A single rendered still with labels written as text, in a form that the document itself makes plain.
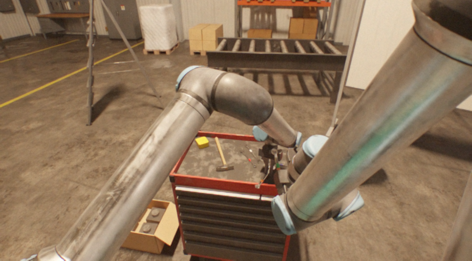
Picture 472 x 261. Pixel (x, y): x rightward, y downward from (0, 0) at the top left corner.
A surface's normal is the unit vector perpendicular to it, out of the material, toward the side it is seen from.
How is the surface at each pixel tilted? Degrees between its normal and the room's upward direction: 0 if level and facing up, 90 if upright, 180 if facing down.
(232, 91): 56
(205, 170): 0
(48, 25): 90
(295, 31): 90
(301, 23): 90
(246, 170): 0
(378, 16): 90
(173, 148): 71
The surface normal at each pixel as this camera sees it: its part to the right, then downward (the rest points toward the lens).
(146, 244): -0.16, 0.47
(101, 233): 0.44, -0.20
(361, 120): -0.96, 0.10
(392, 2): -0.55, 0.40
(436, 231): 0.00, -0.88
